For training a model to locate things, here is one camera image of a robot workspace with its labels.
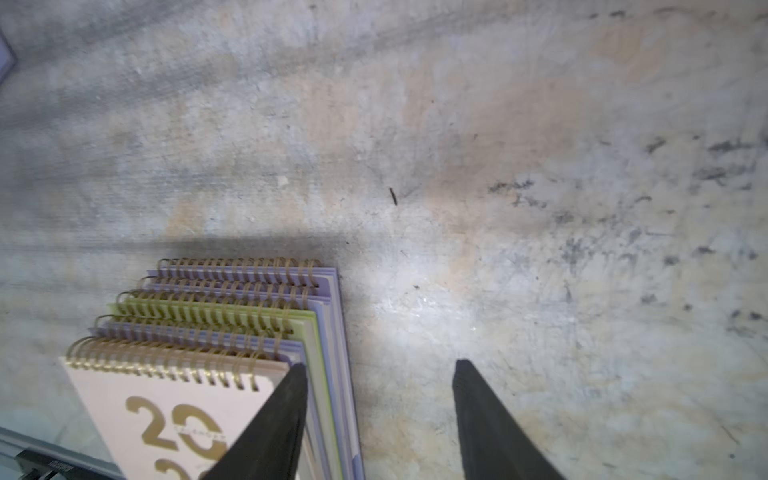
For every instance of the yellow-green calendar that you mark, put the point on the yellow-green calendar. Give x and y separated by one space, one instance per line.
292 324

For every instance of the purple calendar front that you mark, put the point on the purple calendar front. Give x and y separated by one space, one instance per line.
306 283

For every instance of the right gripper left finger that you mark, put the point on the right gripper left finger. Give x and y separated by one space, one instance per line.
271 444

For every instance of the aluminium rail frame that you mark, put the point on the aluminium rail frame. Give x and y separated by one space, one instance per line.
24 457

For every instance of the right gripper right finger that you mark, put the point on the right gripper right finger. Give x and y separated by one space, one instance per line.
492 443

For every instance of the pink calendar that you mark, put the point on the pink calendar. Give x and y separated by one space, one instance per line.
170 412

